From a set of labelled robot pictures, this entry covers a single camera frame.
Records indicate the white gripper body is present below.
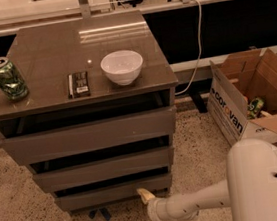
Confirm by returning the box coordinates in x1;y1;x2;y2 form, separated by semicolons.
147;198;169;221

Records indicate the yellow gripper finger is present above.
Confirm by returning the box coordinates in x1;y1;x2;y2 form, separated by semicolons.
136;188;155;204

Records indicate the grey bottom drawer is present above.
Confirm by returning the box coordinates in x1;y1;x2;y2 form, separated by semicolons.
55;173;172;212

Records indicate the grey drawer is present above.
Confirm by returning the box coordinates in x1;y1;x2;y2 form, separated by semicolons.
55;173;172;212
33;146;174;193
1;106;176;165

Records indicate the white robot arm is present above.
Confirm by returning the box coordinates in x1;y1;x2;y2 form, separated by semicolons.
137;138;277;221

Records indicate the grey middle drawer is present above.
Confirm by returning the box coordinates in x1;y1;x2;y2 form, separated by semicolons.
33;146;174;193

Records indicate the grey drawer cabinet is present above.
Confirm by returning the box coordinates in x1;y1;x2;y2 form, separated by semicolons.
0;6;194;221

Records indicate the grey top drawer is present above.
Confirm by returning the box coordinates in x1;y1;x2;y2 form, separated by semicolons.
1;106;176;165

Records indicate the white bowl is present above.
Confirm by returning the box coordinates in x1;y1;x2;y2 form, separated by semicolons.
100;50;143;86

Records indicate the green bag in box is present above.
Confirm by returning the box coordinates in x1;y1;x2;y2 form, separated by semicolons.
247;97;265;119

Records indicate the white corovan cardboard box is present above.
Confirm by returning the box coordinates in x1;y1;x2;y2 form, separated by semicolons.
207;49;277;144

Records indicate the green soda can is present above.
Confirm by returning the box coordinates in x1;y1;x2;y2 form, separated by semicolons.
0;56;29;101

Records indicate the white cable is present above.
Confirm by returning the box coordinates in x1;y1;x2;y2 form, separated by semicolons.
162;0;213;97

